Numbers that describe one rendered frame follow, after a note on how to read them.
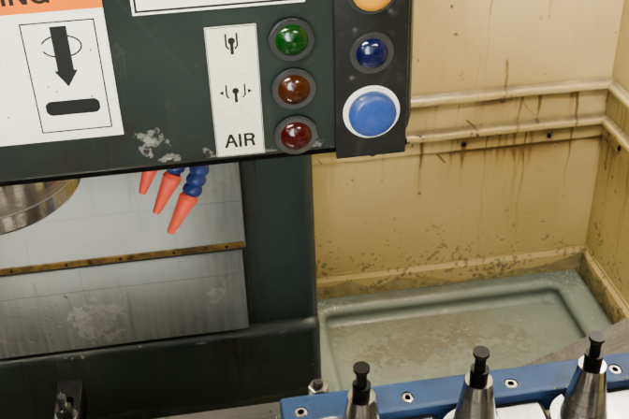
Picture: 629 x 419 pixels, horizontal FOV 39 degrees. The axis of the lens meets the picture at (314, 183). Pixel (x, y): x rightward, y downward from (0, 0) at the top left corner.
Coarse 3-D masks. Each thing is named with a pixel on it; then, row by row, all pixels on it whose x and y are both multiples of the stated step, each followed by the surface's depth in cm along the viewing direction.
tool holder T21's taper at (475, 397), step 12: (468, 372) 82; (468, 384) 81; (492, 384) 81; (468, 396) 81; (480, 396) 81; (492, 396) 82; (456, 408) 84; (468, 408) 82; (480, 408) 81; (492, 408) 82
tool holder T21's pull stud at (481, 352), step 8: (480, 352) 80; (488, 352) 80; (480, 360) 80; (472, 368) 81; (480, 368) 80; (488, 368) 81; (472, 376) 81; (480, 376) 80; (488, 376) 81; (480, 384) 81
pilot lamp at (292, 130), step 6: (288, 126) 55; (294, 126) 55; (300, 126) 55; (306, 126) 55; (282, 132) 55; (288, 132) 55; (294, 132) 55; (300, 132) 55; (306, 132) 55; (282, 138) 55; (288, 138) 55; (294, 138) 55; (300, 138) 55; (306, 138) 55; (288, 144) 55; (294, 144) 55; (300, 144) 55; (306, 144) 55
